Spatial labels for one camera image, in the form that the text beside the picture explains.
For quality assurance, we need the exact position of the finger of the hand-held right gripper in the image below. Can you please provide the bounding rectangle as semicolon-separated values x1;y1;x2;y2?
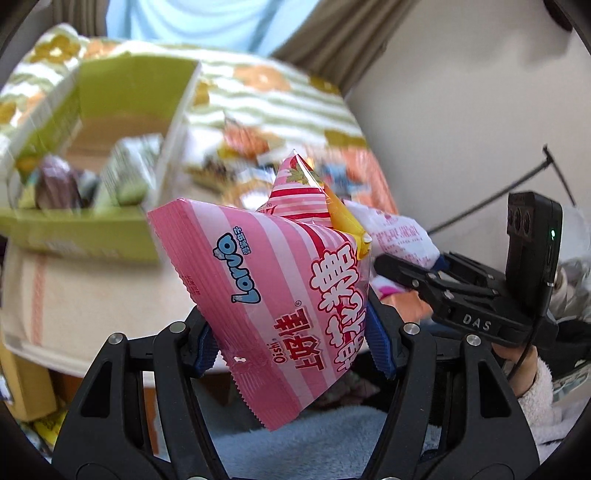
436;251;507;296
374;254;462;303

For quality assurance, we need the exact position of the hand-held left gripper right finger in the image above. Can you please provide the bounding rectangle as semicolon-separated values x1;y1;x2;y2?
365;300;541;480

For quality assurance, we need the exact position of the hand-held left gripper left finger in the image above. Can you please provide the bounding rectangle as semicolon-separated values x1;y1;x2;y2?
53;307;232;480

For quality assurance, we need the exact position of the white pink snack packet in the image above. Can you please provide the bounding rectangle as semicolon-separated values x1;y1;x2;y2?
344;200;441;301

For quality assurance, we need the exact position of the pink striped snack packet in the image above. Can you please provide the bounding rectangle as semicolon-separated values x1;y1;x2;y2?
147;150;372;432

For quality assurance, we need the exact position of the green cardboard box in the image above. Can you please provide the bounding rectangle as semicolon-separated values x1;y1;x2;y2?
0;51;204;265

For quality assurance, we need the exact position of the person's right forearm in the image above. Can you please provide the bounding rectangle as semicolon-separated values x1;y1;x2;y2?
516;355;557;462

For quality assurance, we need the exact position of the person's right hand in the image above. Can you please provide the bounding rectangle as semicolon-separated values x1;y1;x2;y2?
492;344;539;398

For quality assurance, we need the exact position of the clear plastic bag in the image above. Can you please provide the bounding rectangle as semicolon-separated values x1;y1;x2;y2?
551;203;591;324

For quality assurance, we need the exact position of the yellow snack packet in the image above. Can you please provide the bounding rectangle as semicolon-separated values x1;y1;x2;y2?
323;182;374;260

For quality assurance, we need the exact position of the cream orange towel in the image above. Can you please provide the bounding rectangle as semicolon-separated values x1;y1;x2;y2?
0;240;370;377

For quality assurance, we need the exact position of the light blue fleece cloth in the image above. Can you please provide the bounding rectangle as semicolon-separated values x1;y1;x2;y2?
203;392;444;480

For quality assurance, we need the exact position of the yellow cardboard box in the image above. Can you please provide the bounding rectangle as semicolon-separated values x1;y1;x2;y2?
0;344;58;422

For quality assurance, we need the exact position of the green white snack packet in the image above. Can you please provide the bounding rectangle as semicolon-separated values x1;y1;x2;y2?
95;134;164;208

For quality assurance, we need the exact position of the pile of orange snack packets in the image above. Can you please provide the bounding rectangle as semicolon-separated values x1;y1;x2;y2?
185;111;389;204

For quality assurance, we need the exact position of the striped floral blanket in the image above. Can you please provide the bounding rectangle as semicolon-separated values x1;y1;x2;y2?
0;23;398;217

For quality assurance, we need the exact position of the purple snack packet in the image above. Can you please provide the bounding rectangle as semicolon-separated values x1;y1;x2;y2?
34;154;88;210

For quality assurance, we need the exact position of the brown curtain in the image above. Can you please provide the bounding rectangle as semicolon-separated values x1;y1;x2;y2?
272;0;409;95

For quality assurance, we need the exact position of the light blue window cloth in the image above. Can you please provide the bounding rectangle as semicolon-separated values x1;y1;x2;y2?
106;0;319;54

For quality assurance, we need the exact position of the black cable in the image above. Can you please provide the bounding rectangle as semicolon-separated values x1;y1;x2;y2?
425;144;578;234

